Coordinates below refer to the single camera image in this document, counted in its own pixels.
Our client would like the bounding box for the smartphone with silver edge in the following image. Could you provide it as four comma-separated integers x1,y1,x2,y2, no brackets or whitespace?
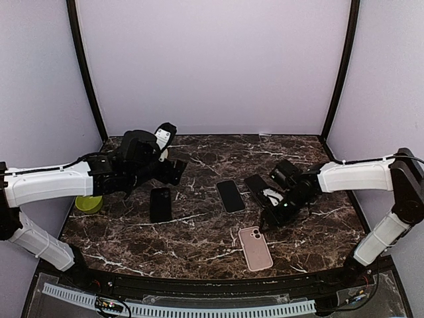
217,180,245,213

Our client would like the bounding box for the dark smartphone on table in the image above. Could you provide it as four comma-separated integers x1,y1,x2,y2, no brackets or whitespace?
244,174,272,208

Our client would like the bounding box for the small circuit board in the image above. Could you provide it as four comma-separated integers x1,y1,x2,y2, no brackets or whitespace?
94,297,125,313

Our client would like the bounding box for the yellow green bowl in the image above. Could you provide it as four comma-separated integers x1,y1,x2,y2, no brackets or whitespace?
75,196,103,214

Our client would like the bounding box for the right black frame post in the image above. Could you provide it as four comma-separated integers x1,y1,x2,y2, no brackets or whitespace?
321,0,360,141

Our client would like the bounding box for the white slotted cable duct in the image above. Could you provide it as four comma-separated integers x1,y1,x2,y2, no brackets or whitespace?
42,283,316,318

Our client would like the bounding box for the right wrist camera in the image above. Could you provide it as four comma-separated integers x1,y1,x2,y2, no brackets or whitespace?
262,187,283,206

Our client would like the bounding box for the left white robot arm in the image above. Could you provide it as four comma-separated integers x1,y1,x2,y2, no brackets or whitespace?
1,123,187,289

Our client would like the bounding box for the black frame post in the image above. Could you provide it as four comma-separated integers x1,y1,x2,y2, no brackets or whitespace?
321,0,360,141
66,0,109,142

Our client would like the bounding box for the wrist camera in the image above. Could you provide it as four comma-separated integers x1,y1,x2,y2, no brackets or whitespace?
154,123,177,162
262,187,283,206

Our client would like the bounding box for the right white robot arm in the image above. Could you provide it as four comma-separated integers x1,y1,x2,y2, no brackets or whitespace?
261,148,423,288

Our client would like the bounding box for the black phone case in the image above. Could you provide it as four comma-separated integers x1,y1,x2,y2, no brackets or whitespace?
150,187,172,223

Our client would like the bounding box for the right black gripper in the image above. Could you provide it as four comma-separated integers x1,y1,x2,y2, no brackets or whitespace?
259,189,312,233

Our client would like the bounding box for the left black frame post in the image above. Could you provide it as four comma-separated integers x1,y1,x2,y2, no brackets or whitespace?
66,0,109,142

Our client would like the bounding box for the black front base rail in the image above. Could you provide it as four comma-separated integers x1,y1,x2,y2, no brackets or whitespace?
36,254,392,301

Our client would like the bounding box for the pink silicone phone case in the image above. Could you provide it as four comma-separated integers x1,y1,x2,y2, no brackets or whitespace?
238,227,274,272

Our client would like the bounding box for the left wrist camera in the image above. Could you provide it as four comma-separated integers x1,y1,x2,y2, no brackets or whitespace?
154,123,177,162

